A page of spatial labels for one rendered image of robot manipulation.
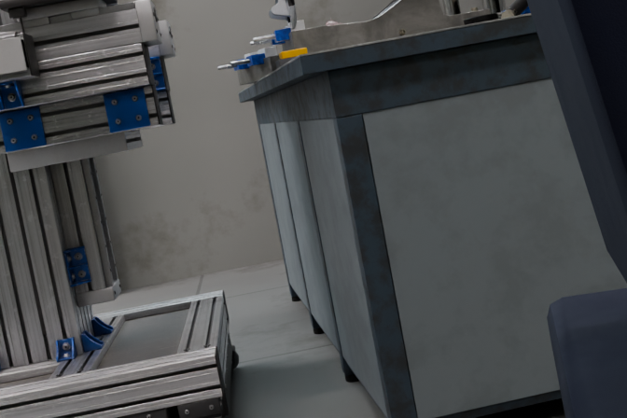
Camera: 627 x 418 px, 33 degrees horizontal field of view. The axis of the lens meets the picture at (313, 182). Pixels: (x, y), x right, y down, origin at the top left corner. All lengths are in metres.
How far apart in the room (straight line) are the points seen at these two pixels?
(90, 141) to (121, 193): 2.66
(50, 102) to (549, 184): 1.06
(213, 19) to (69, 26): 2.79
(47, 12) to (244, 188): 2.86
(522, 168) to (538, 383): 0.42
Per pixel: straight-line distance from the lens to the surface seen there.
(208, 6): 5.11
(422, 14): 2.66
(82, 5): 2.34
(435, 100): 2.03
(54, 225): 2.55
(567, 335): 0.96
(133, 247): 5.14
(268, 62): 2.89
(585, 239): 2.13
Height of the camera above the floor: 0.70
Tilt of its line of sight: 4 degrees down
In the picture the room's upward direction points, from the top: 11 degrees counter-clockwise
